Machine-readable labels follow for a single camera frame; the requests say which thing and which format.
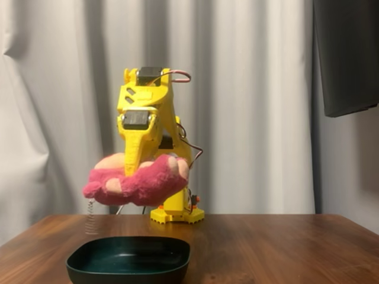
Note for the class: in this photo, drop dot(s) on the white curtain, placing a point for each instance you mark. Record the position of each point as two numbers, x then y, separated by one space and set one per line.
74 88

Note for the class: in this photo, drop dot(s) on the dark green bowl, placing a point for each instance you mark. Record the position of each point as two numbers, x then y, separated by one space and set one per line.
127 276

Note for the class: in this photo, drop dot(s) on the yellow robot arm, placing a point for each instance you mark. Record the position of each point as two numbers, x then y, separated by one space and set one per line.
145 96

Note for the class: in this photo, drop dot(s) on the pink strawberry bear plush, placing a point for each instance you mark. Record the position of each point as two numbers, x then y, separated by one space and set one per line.
148 183

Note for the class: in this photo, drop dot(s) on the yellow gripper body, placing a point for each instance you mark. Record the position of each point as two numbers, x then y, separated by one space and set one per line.
135 119

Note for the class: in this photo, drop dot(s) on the black flat panel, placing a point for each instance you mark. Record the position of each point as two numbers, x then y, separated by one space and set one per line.
346 59

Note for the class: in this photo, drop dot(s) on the black orange table clamp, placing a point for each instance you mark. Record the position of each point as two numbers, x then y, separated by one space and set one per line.
161 207
195 199

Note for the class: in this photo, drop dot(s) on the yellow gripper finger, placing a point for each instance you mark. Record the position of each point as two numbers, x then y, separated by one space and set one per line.
134 154

